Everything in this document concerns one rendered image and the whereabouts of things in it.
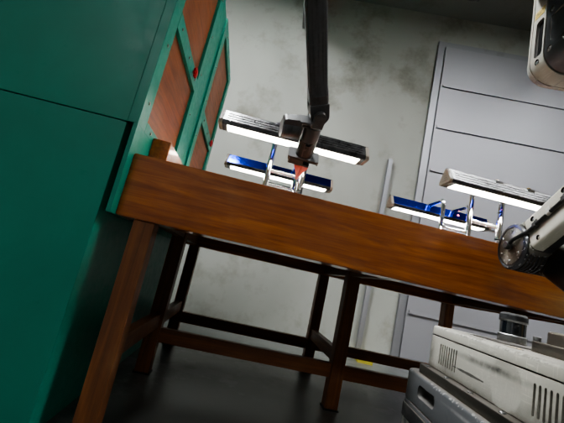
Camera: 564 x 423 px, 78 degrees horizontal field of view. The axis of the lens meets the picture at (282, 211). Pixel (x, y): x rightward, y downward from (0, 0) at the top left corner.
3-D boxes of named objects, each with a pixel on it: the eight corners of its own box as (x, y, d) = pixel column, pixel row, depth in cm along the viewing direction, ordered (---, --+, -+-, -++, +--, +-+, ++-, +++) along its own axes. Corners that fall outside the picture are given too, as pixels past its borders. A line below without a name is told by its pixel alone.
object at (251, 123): (368, 160, 141) (372, 143, 142) (217, 121, 136) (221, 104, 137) (362, 166, 149) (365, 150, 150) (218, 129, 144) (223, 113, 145)
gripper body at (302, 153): (288, 150, 119) (294, 131, 114) (317, 158, 119) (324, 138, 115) (286, 159, 114) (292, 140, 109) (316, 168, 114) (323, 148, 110)
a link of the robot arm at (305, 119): (328, 114, 101) (323, 101, 108) (290, 107, 99) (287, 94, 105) (315, 148, 109) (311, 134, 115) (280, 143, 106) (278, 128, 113)
